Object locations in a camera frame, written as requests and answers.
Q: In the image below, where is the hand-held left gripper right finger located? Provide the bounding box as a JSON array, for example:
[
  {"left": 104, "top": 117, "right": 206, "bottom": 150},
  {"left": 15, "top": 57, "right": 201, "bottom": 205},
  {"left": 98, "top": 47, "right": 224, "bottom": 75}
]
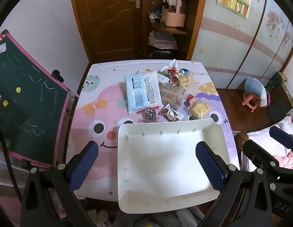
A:
[{"left": 196, "top": 141, "right": 272, "bottom": 227}]

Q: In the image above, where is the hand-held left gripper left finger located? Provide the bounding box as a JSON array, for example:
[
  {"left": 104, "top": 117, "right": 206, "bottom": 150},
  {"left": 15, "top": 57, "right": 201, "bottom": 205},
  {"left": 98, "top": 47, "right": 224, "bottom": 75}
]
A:
[{"left": 20, "top": 141, "right": 104, "bottom": 227}]

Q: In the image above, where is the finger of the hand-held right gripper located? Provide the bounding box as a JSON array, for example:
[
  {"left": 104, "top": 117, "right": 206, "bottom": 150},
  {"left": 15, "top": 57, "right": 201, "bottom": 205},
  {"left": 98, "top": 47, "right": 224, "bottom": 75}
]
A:
[
  {"left": 270, "top": 126, "right": 293, "bottom": 148},
  {"left": 243, "top": 140, "right": 279, "bottom": 171}
]

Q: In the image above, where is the white plastic tray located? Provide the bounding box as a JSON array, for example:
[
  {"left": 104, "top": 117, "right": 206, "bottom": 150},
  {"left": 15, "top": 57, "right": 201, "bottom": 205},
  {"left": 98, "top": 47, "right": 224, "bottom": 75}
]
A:
[{"left": 118, "top": 118, "right": 230, "bottom": 214}]

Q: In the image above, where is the small red snack packet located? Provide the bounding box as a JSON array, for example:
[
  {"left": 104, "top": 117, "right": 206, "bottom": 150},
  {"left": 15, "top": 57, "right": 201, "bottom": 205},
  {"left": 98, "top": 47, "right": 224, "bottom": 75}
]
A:
[{"left": 184, "top": 94, "right": 197, "bottom": 107}]

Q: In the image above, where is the beige kraft cracker packet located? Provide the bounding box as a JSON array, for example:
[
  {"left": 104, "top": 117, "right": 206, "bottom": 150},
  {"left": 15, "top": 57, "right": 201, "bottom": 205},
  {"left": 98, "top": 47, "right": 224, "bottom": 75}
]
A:
[{"left": 159, "top": 83, "right": 186, "bottom": 109}]

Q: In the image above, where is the pink cloth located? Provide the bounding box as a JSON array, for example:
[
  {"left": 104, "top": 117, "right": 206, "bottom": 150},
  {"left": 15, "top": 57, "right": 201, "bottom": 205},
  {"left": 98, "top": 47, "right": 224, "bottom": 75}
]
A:
[{"left": 273, "top": 150, "right": 293, "bottom": 169}]

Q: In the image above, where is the pink plastic stool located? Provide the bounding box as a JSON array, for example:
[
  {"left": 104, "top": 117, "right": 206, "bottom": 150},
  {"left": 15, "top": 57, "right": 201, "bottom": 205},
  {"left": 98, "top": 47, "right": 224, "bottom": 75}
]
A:
[{"left": 242, "top": 92, "right": 261, "bottom": 113}]

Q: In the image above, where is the cartoon printed tablecloth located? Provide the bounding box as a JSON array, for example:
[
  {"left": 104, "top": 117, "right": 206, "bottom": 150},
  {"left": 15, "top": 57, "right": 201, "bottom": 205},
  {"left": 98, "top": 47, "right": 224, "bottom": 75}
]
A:
[{"left": 66, "top": 60, "right": 239, "bottom": 201}]

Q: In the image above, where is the beige plush toy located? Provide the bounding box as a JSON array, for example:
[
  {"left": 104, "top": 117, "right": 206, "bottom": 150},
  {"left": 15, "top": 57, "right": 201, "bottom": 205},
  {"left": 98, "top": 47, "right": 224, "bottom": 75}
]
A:
[{"left": 87, "top": 209, "right": 109, "bottom": 227}]

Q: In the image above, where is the blue cushion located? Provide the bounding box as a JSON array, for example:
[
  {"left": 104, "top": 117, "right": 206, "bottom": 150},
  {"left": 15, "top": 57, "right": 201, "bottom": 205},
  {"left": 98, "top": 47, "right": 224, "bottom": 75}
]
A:
[{"left": 244, "top": 77, "right": 269, "bottom": 107}]

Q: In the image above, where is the clear bag of yellow puffs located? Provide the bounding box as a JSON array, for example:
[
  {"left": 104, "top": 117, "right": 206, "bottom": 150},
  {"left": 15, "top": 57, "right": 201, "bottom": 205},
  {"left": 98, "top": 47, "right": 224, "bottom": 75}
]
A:
[
  {"left": 177, "top": 73, "right": 194, "bottom": 89},
  {"left": 188, "top": 100, "right": 212, "bottom": 120}
]

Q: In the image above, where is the brown foil snack packet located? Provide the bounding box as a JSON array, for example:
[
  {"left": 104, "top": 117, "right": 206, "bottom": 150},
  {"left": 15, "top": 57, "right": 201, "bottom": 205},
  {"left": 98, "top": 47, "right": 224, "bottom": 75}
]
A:
[{"left": 159, "top": 103, "right": 184, "bottom": 122}]

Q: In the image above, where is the clear plastic bag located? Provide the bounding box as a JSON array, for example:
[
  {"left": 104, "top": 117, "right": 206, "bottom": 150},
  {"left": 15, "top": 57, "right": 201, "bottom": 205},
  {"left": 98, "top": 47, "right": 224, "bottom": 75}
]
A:
[{"left": 184, "top": 79, "right": 202, "bottom": 100}]

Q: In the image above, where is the dark brown small snack packet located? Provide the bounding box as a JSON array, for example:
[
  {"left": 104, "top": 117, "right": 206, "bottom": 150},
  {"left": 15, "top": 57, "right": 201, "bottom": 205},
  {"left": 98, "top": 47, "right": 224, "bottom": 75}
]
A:
[{"left": 142, "top": 109, "right": 159, "bottom": 123}]

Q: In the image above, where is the black easel knob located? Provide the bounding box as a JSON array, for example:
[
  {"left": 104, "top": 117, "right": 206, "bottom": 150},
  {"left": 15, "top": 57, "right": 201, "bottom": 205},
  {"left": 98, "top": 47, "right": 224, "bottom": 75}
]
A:
[{"left": 51, "top": 69, "right": 65, "bottom": 83}]

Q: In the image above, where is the large pale blue snack packet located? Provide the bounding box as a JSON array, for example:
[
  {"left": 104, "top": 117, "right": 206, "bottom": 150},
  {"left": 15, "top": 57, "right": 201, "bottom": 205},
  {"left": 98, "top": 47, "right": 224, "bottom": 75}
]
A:
[{"left": 124, "top": 71, "right": 164, "bottom": 114}]

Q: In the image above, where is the white packet with yellow label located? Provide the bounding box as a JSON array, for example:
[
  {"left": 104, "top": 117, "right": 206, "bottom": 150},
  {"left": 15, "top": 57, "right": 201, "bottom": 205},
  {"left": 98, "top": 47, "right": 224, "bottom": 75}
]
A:
[{"left": 157, "top": 73, "right": 171, "bottom": 84}]

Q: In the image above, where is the floral sliding wardrobe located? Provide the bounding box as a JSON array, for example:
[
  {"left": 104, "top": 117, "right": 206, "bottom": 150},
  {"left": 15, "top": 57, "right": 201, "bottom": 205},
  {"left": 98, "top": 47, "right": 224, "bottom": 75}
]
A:
[{"left": 191, "top": 0, "right": 293, "bottom": 91}]

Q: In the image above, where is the white and red snack bag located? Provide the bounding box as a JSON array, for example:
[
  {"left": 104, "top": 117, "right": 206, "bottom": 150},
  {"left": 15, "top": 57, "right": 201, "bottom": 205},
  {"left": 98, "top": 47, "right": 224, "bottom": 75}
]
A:
[{"left": 160, "top": 59, "right": 183, "bottom": 84}]

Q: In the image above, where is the stack of folded cloths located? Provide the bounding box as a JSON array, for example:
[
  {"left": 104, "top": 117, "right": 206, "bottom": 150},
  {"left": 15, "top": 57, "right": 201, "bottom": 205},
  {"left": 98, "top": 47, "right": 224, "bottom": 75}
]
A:
[{"left": 148, "top": 30, "right": 178, "bottom": 50}]

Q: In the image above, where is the brown wooden door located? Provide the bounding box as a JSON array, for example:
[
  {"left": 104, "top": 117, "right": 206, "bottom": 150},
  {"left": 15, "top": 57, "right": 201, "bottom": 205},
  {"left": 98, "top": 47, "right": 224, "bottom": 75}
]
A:
[{"left": 68, "top": 0, "right": 147, "bottom": 63}]

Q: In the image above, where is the wooden shelf cabinet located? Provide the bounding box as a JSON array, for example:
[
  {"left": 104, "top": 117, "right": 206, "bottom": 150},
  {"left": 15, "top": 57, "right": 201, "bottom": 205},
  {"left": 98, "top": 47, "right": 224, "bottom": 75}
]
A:
[{"left": 140, "top": 0, "right": 209, "bottom": 61}]

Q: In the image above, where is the pink basket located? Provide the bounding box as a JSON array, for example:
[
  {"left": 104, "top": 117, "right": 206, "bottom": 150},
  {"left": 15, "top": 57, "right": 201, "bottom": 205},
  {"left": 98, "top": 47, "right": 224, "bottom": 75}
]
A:
[{"left": 162, "top": 0, "right": 186, "bottom": 28}]

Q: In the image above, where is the black cable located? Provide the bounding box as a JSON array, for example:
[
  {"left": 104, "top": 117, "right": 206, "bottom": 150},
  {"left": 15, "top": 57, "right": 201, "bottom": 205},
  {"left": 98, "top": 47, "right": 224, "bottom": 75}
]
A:
[{"left": 0, "top": 120, "right": 22, "bottom": 200}]

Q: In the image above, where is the green chalkboard with pink frame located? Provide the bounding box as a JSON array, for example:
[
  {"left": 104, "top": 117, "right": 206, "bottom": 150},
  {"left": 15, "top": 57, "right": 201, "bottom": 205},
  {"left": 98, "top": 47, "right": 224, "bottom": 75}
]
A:
[{"left": 0, "top": 30, "right": 80, "bottom": 169}]

